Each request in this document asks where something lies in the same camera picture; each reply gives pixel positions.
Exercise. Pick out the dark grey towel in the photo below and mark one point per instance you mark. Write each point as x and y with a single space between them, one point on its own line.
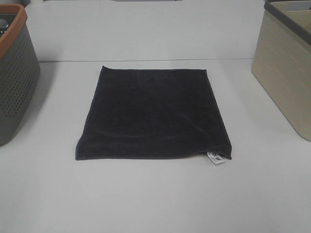
153 114

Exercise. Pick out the beige basket with grey rim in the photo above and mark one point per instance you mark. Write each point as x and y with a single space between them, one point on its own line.
282 61

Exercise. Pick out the grey basket with orange rim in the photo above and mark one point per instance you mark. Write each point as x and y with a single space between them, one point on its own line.
19 69

